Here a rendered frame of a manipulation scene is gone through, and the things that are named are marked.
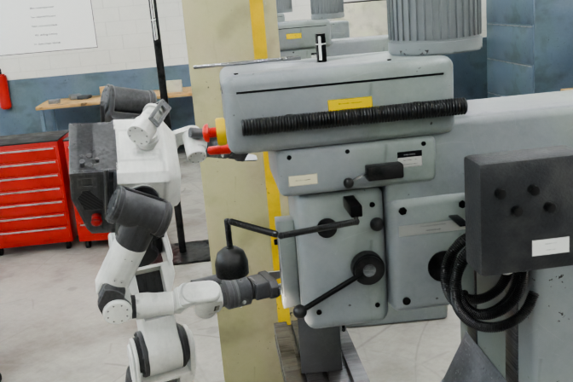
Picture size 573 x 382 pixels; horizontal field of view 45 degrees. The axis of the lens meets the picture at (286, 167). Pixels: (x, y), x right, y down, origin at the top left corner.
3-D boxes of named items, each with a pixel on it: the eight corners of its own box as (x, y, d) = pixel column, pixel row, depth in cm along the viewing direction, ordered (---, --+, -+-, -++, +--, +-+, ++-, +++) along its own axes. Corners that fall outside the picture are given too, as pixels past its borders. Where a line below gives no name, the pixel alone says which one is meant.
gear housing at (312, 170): (280, 199, 142) (276, 152, 140) (269, 171, 166) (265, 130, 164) (438, 182, 146) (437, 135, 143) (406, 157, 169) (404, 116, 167)
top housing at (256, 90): (228, 157, 138) (220, 76, 135) (224, 134, 164) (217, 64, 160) (458, 133, 143) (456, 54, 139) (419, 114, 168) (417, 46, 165)
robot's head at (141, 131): (126, 147, 189) (126, 123, 183) (142, 124, 197) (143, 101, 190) (149, 154, 189) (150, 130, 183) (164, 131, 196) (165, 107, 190)
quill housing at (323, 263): (307, 335, 152) (295, 194, 145) (294, 297, 172) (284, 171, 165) (391, 324, 154) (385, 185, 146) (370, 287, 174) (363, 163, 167)
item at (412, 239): (394, 315, 151) (388, 201, 145) (367, 274, 175) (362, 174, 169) (477, 304, 153) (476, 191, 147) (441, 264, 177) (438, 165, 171)
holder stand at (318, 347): (301, 373, 202) (296, 310, 198) (298, 338, 224) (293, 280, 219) (343, 370, 202) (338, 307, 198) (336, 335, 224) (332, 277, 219)
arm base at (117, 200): (102, 234, 177) (119, 197, 173) (101, 209, 188) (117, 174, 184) (158, 250, 183) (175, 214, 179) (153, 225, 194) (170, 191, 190)
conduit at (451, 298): (452, 342, 137) (449, 242, 132) (426, 307, 153) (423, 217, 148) (541, 330, 139) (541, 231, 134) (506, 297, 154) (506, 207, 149)
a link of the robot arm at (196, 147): (215, 167, 238) (183, 164, 232) (208, 143, 244) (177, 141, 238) (227, 146, 230) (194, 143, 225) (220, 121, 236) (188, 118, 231)
